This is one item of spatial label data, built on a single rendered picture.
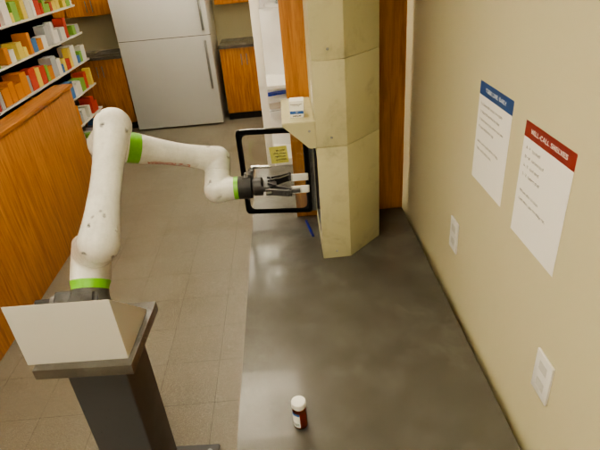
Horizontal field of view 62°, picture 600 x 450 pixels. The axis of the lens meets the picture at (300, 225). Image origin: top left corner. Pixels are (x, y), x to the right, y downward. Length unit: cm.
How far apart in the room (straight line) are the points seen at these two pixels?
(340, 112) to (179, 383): 181
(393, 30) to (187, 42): 483
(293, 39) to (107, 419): 157
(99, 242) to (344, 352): 82
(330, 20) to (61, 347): 133
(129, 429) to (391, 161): 150
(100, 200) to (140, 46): 527
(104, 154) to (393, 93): 116
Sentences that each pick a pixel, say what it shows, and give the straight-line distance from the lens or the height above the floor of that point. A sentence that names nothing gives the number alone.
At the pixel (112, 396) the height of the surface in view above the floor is 74.
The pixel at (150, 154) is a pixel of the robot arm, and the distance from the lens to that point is 195.
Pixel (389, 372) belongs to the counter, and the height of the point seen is 94.
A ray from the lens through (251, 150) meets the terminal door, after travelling 216.
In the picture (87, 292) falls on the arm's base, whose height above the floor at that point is 112.
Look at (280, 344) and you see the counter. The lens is 164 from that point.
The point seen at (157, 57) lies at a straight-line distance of 683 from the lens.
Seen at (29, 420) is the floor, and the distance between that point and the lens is 313.
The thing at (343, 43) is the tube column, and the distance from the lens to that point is 171.
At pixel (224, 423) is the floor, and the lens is 270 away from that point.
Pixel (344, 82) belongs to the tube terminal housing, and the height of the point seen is 163.
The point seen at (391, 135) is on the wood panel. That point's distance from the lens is 222.
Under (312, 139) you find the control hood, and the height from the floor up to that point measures 144.
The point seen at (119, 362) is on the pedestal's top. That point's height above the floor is 94.
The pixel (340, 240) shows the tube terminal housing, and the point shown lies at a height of 102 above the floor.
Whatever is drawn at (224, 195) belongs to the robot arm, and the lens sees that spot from 198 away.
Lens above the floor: 205
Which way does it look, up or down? 30 degrees down
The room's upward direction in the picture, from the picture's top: 5 degrees counter-clockwise
